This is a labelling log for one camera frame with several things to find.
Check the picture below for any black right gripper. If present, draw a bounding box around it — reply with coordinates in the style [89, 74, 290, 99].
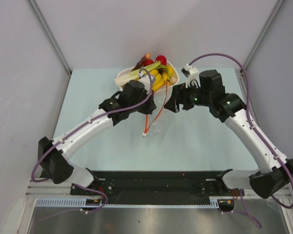
[164, 80, 212, 113]

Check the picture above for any clear zip bag red zipper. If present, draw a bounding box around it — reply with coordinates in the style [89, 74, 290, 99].
[142, 82, 171, 137]

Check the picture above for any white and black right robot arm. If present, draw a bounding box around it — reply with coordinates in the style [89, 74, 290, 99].
[164, 70, 293, 199]

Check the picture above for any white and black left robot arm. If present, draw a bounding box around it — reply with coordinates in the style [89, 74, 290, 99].
[38, 80, 156, 195]

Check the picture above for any white garlic bulb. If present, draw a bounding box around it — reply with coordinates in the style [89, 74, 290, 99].
[169, 76, 178, 84]

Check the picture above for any yellow banana bunch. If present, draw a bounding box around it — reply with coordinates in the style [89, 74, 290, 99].
[149, 65, 175, 92]

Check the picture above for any green white celery stalk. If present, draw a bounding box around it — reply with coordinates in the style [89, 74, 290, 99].
[114, 61, 161, 87]

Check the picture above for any red apple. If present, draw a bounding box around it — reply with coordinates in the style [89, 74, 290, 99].
[155, 55, 167, 66]

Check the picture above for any white perforated plastic basket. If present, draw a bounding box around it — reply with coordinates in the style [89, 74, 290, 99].
[117, 60, 179, 95]

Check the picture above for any red pomegranate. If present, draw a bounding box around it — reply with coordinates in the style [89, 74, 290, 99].
[143, 58, 154, 67]

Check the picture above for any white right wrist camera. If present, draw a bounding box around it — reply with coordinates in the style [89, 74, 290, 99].
[181, 64, 199, 88]

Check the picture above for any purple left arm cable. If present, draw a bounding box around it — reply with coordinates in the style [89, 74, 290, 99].
[30, 68, 154, 183]

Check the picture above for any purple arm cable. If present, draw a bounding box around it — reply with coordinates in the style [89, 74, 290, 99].
[188, 53, 293, 209]
[30, 68, 154, 183]

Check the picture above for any right aluminium corner post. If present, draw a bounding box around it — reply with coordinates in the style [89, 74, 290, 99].
[244, 0, 287, 69]

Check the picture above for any aluminium corner post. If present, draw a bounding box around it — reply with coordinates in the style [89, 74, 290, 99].
[26, 0, 72, 77]
[244, 0, 287, 69]

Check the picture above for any white slotted cable duct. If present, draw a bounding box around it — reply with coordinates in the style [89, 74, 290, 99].
[35, 197, 219, 209]

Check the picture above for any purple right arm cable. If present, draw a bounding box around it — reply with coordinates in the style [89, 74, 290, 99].
[188, 53, 293, 209]

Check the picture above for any aluminium frame rail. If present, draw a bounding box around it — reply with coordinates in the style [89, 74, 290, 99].
[25, 182, 292, 200]

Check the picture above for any left aluminium corner post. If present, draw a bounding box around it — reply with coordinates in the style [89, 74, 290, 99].
[26, 0, 72, 77]

